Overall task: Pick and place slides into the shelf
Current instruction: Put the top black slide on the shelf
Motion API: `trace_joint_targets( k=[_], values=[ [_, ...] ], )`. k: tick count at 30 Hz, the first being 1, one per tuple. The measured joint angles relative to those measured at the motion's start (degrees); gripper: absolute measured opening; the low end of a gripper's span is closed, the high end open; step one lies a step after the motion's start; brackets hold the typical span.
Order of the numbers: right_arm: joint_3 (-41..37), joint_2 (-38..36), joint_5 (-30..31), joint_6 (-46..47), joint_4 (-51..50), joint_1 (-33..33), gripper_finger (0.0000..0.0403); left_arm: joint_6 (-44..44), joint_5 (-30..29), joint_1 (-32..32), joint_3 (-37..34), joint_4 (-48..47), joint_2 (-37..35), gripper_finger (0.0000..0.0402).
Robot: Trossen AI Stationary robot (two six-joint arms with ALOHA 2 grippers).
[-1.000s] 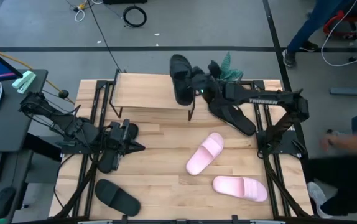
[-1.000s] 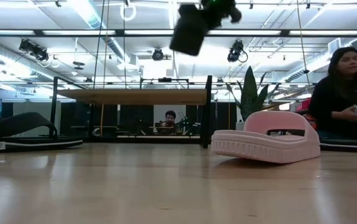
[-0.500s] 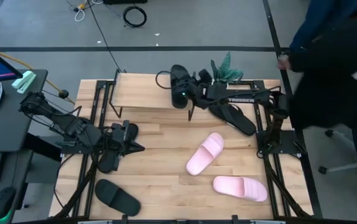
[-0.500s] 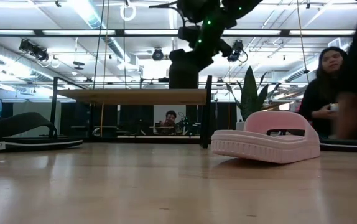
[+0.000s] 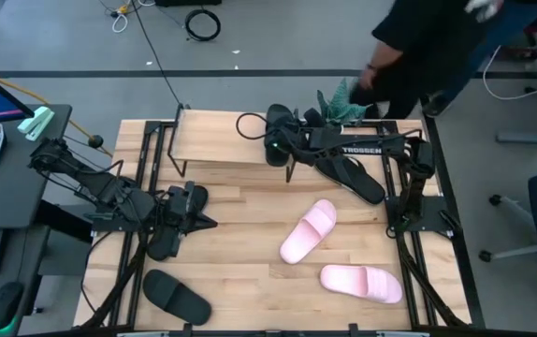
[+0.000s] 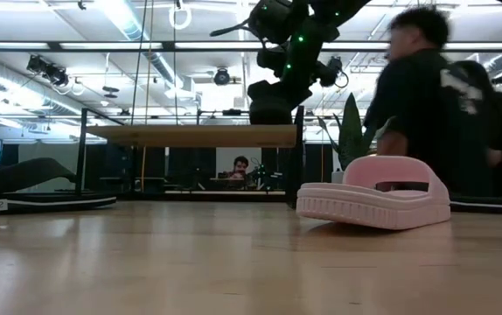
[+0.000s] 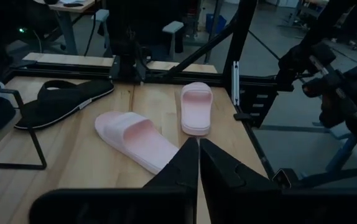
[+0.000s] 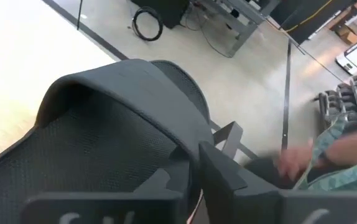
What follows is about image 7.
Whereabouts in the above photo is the pink slide sandal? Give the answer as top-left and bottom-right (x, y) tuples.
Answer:
(180, 82), (214, 137)
(94, 111), (180, 175)

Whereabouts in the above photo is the wooden desk with grey legs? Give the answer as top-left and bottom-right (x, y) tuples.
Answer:
(34, 0), (98, 56)

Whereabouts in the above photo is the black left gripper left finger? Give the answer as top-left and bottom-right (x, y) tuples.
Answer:
(29, 138), (199, 224)

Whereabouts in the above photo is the wood shelf with black frame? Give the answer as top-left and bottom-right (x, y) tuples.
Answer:
(0, 88), (48, 170)

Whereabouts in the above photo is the black chair with grey armrests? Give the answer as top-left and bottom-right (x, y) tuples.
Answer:
(91, 0), (185, 62)

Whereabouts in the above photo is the blue bin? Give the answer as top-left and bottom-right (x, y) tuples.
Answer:
(205, 12), (228, 35)

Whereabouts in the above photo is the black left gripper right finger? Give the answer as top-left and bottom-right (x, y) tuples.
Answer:
(200, 138), (357, 224)

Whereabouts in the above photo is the black flip-flop white edge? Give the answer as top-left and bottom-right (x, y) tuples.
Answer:
(14, 79), (115, 131)

